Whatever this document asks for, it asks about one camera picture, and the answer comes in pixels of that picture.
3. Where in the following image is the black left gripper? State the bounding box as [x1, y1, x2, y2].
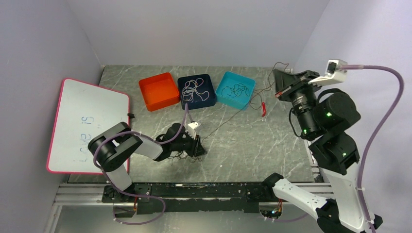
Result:
[171, 131, 207, 157]

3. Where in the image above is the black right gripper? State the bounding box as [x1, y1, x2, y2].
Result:
[273, 68, 324, 136]

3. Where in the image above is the dark brown thin cable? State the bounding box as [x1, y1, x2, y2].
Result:
[169, 151, 204, 165]
[201, 62, 291, 142]

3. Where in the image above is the black thin cable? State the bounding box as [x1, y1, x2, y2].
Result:
[221, 83, 251, 98]

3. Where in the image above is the white thin cable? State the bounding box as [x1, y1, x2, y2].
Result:
[181, 80, 210, 105]
[182, 78, 210, 103]

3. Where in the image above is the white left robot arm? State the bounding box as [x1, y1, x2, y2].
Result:
[87, 122, 206, 202]

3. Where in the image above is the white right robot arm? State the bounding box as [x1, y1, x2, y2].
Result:
[262, 69, 383, 233]

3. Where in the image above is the red white small card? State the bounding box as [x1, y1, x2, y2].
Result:
[261, 102, 267, 117]

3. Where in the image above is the teal plastic bin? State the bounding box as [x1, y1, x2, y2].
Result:
[215, 71, 256, 110]

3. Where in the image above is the dark blue plastic bin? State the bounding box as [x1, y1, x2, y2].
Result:
[177, 74, 217, 110]

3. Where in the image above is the orange plastic bin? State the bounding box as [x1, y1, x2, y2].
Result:
[138, 72, 180, 112]

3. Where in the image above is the black whiteboard clip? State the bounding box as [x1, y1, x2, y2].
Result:
[127, 113, 135, 119]

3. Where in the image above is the pink framed whiteboard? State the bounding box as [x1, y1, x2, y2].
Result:
[46, 78, 130, 174]

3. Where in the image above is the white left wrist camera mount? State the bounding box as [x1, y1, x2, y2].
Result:
[187, 121, 201, 135]

